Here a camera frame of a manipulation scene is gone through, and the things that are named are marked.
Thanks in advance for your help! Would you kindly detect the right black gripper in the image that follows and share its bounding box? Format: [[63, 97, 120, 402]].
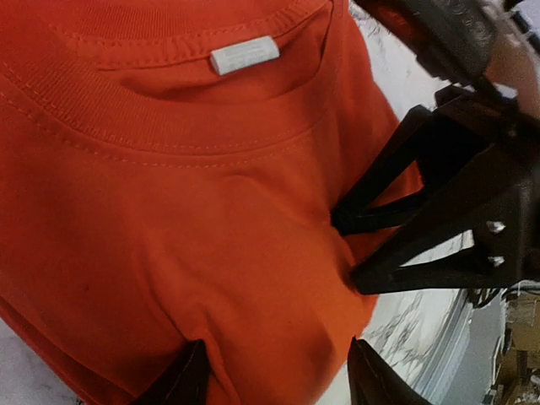
[[331, 87, 539, 288]]

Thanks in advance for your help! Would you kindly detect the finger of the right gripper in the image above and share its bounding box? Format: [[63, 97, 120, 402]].
[[351, 147, 523, 294]]

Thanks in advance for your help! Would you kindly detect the aluminium front frame rail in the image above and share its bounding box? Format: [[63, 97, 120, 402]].
[[414, 291, 505, 405]]

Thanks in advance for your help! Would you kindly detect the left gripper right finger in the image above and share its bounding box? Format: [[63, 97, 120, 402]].
[[348, 338, 430, 405]]

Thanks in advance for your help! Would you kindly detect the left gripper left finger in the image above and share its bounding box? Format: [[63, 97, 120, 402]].
[[132, 340, 210, 405]]

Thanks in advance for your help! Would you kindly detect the orange t-shirt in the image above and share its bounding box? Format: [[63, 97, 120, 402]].
[[0, 0, 423, 405]]

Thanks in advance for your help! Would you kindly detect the white neck label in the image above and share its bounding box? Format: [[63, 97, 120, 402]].
[[210, 35, 280, 76]]

